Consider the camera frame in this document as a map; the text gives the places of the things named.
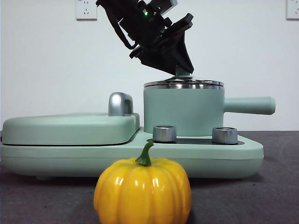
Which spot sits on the white wall socket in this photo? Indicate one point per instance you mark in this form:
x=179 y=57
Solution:
x=86 y=10
x=293 y=10

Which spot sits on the glass lid with green knob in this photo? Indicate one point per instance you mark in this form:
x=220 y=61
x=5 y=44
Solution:
x=182 y=84

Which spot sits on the yellow toy pumpkin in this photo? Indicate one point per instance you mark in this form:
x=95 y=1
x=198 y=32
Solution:
x=142 y=191

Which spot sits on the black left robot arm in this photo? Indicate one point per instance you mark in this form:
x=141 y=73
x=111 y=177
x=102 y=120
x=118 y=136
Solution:
x=121 y=3

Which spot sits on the mint green breakfast machine base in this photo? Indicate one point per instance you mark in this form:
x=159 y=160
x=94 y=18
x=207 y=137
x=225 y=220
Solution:
x=70 y=161

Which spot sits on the silver control knob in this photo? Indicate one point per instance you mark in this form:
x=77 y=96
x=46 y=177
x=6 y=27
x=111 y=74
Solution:
x=164 y=134
x=224 y=135

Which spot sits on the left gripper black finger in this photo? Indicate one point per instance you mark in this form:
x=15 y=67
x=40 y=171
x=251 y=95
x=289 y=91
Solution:
x=185 y=56
x=163 y=60

